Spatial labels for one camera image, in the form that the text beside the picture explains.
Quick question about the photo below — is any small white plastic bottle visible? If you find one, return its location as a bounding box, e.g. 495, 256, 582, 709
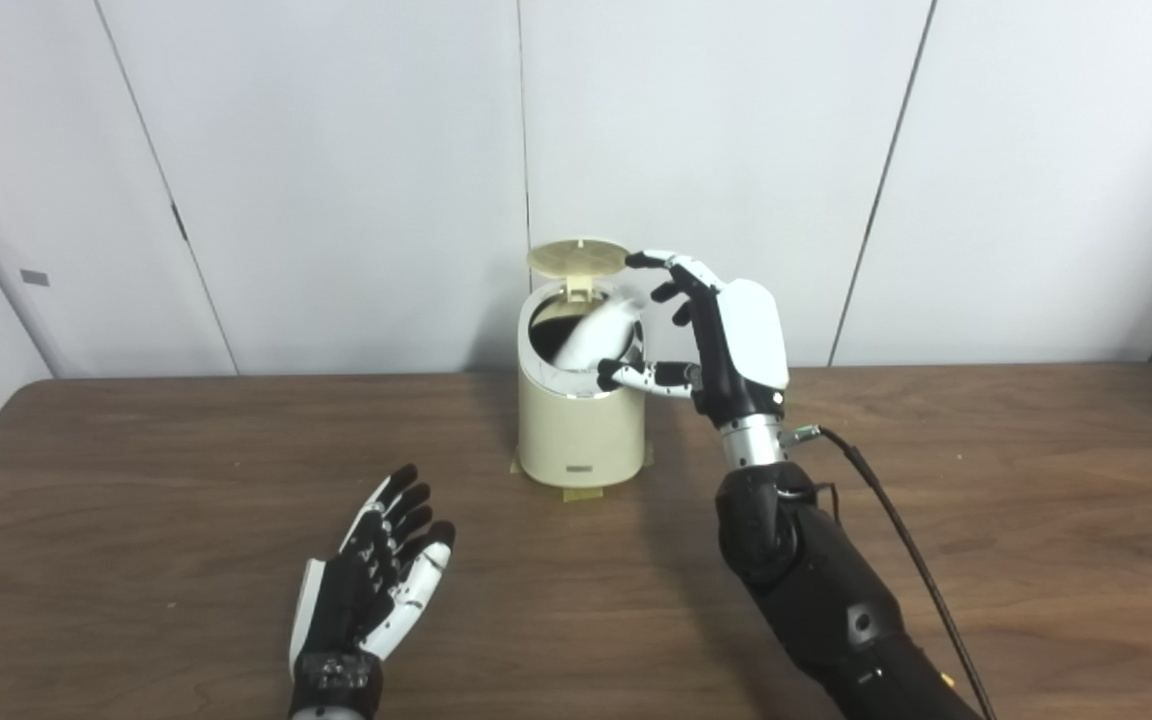
554, 290, 645, 373

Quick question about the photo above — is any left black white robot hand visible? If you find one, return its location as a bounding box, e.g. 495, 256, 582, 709
288, 463, 457, 717

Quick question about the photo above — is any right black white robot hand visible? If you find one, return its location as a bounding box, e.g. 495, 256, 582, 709
596, 250, 792, 431

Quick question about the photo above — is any cream-colored lidded bin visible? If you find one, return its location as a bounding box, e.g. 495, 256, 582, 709
516, 237, 649, 489

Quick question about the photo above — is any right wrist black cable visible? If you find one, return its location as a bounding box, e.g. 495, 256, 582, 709
779, 424, 999, 720

